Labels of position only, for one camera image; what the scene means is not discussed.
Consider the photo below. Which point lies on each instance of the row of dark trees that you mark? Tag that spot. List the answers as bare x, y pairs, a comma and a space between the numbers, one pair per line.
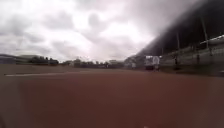
90, 63

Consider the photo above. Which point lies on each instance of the red running track surface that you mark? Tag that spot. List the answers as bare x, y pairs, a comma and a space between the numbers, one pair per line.
110, 98

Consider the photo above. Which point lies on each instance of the white boxy vehicle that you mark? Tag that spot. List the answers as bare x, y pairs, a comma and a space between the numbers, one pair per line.
152, 62

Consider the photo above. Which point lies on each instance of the brownish grass field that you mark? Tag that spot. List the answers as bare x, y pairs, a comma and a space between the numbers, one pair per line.
33, 68

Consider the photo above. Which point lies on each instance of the grandstand building with roof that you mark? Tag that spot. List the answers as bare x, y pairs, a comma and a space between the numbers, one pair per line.
196, 40

